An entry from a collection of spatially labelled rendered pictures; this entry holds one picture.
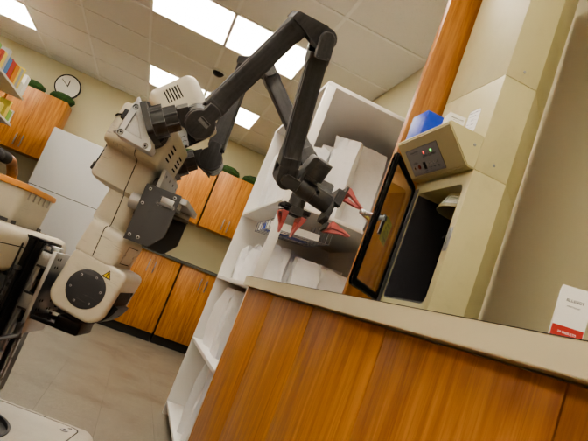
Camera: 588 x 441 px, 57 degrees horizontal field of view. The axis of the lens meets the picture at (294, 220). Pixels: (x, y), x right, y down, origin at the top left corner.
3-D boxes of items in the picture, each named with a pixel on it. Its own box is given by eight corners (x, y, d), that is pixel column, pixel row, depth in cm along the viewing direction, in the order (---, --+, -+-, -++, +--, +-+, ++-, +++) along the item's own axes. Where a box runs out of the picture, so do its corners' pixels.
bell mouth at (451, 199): (471, 229, 175) (476, 213, 176) (507, 227, 158) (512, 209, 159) (425, 208, 171) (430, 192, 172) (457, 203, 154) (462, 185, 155)
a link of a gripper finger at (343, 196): (370, 200, 158) (344, 183, 156) (360, 220, 155) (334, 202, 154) (360, 206, 164) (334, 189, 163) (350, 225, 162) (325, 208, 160)
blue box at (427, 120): (430, 154, 180) (438, 129, 181) (446, 148, 170) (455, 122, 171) (404, 141, 177) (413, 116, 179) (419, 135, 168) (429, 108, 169)
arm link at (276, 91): (255, 72, 194) (256, 59, 183) (270, 66, 195) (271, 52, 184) (305, 180, 190) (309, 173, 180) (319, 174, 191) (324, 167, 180)
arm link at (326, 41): (309, 26, 144) (319, 29, 134) (329, 32, 145) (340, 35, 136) (269, 178, 157) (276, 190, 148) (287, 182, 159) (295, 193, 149)
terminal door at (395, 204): (375, 301, 173) (416, 187, 179) (349, 283, 146) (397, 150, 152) (373, 300, 173) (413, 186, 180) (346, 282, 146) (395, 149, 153)
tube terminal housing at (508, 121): (435, 342, 179) (503, 135, 192) (497, 360, 148) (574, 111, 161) (370, 317, 174) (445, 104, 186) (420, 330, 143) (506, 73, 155)
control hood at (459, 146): (417, 184, 181) (426, 157, 183) (474, 168, 150) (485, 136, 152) (388, 170, 179) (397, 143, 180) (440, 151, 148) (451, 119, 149)
